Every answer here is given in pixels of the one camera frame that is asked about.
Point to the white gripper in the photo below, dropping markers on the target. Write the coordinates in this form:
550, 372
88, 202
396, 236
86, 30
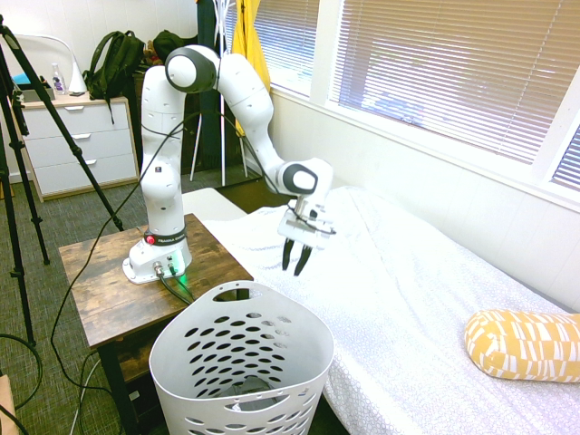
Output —
301, 229

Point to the dark grey garment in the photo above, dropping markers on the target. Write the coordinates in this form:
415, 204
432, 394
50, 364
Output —
254, 389

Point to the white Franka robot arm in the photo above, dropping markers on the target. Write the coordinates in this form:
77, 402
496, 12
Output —
158, 181

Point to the white perforated laundry basket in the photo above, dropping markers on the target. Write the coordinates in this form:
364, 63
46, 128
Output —
172, 349

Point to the dark green bag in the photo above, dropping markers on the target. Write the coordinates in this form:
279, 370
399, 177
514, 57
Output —
174, 38

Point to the cream bench cushion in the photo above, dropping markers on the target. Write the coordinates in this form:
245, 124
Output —
208, 204

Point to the white circle-print duvet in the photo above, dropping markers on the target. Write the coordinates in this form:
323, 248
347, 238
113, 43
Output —
408, 294

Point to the white coat rack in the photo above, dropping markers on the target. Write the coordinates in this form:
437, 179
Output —
223, 149

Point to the dark wood cabinet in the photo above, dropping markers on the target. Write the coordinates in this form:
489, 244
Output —
195, 149

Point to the rustic wooden side table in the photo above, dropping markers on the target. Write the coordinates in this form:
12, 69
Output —
104, 294

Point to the white three-drawer dresser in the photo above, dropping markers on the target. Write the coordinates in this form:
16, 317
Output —
90, 154

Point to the yellow hanging jacket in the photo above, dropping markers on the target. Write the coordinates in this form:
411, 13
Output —
247, 27

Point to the wide white window blind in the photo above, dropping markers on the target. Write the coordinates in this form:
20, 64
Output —
453, 77

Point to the yellow white patterned bolster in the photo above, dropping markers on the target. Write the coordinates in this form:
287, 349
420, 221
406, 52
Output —
521, 344

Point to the dark hanging coat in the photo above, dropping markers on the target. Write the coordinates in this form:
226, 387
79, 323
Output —
210, 22

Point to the brown stuffed toy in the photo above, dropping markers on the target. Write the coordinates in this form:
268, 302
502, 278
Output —
151, 52

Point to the dark green backpack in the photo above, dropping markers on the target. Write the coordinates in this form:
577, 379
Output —
113, 63

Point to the white desk lamp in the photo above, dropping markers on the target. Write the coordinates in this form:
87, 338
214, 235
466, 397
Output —
77, 81

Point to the clear plastic bottle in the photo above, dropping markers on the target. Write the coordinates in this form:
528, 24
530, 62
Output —
58, 84

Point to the grey storage box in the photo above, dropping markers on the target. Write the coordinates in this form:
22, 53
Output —
36, 95

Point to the teal box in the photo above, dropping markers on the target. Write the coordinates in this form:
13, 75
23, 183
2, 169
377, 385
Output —
22, 80

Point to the black camera tripod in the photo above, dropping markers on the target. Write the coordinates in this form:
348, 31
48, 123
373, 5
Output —
59, 127

